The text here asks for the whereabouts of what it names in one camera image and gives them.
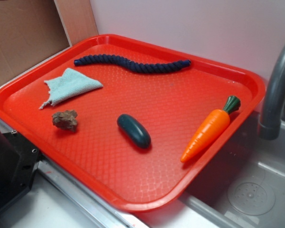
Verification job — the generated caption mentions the grey toy sink basin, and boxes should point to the grey toy sink basin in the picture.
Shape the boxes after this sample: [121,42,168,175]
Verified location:
[181,114,285,228]

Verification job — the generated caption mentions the dark green plastic pickle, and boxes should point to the dark green plastic pickle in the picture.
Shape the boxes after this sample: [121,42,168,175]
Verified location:
[117,114,151,149]

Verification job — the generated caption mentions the orange plastic carrot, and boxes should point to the orange plastic carrot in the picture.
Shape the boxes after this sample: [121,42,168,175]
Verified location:
[180,95,241,163]

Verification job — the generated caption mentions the light blue cloth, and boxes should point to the light blue cloth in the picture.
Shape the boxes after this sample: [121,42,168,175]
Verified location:
[39,68,103,110]

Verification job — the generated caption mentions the dark blue braided rope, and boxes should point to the dark blue braided rope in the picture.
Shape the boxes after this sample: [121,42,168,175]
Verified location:
[73,54,192,74]

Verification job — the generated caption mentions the red plastic tray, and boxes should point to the red plastic tray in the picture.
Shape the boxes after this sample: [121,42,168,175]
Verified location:
[0,35,265,212]

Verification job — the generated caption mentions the brown rock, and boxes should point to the brown rock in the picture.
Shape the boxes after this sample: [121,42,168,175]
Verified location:
[52,110,78,132]

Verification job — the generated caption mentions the grey toy faucet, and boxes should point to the grey toy faucet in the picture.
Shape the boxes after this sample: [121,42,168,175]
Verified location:
[257,46,285,140]

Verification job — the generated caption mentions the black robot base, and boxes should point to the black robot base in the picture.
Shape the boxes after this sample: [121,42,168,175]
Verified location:
[0,132,40,214]

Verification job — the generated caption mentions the brown cardboard panel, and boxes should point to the brown cardboard panel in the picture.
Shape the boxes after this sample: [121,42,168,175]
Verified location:
[0,0,98,87]

